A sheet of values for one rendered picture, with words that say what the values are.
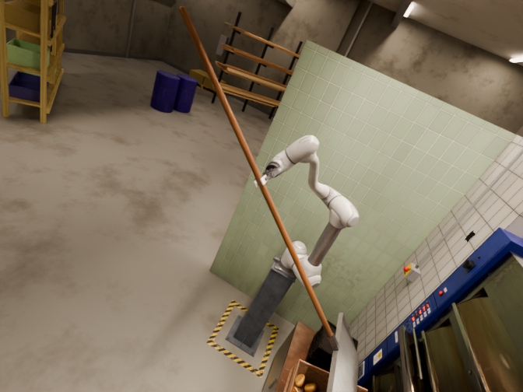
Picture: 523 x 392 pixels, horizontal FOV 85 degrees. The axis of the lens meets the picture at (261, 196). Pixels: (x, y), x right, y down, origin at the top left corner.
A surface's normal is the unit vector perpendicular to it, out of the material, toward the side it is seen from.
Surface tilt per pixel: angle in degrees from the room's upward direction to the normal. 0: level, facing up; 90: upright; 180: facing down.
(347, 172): 90
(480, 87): 90
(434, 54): 90
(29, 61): 90
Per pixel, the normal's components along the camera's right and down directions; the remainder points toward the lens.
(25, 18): 0.33, 0.59
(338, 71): -0.35, 0.34
